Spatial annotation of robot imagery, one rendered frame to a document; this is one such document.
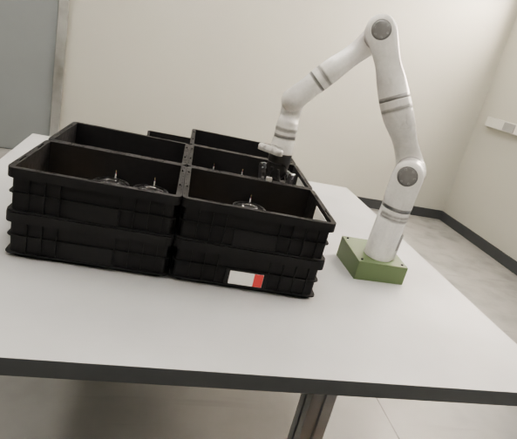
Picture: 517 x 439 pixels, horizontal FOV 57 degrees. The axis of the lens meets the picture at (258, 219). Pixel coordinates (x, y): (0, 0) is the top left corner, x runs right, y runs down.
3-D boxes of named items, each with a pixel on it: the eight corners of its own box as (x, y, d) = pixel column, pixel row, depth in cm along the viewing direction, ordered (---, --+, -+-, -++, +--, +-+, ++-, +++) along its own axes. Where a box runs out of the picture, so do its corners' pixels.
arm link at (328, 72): (310, 69, 150) (308, 67, 141) (384, 12, 142) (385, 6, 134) (327, 93, 150) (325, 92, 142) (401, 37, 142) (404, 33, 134)
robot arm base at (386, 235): (381, 248, 160) (399, 202, 154) (397, 262, 153) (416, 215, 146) (358, 246, 157) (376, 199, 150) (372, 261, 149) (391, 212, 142)
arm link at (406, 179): (428, 167, 136) (406, 220, 143) (431, 162, 144) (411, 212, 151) (397, 157, 139) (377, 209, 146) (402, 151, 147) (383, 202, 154)
